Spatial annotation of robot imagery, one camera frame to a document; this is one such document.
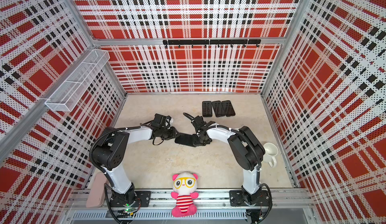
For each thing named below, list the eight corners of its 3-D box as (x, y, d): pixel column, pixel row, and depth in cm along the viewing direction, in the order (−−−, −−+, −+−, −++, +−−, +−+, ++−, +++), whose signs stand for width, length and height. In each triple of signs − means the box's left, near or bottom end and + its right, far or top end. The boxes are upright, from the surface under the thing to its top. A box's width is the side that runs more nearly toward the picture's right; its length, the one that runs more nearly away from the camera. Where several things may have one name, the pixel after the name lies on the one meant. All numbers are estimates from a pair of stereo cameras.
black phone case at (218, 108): (216, 117, 109) (216, 114, 106) (212, 104, 117) (212, 101, 115) (224, 116, 110) (225, 113, 107) (220, 103, 118) (220, 100, 116)
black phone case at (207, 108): (202, 116, 110) (202, 113, 108) (202, 103, 119) (202, 100, 116) (212, 116, 110) (212, 113, 107) (211, 103, 119) (211, 100, 116)
